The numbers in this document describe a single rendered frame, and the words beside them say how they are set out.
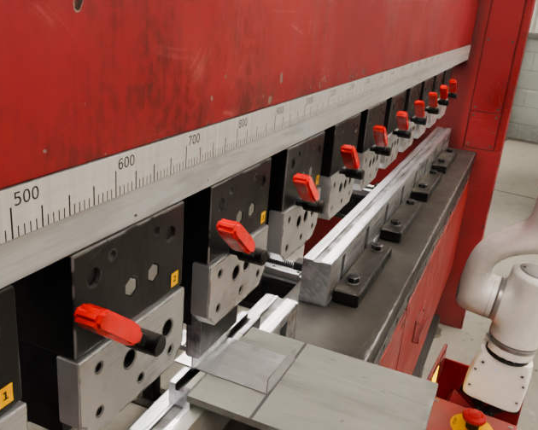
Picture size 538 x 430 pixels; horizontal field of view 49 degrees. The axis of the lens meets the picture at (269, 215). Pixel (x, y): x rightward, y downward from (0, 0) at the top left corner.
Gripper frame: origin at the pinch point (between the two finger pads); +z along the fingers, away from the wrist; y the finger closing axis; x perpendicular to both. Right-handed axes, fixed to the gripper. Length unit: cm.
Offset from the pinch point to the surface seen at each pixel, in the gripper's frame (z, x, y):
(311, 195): -45, -31, -32
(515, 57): -48, 174, -22
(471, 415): -7.1, -10.2, -2.5
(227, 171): -51, -48, -36
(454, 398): -0.1, 2.4, -5.4
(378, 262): -13.0, 21.1, -29.3
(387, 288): -10.6, 15.2, -25.1
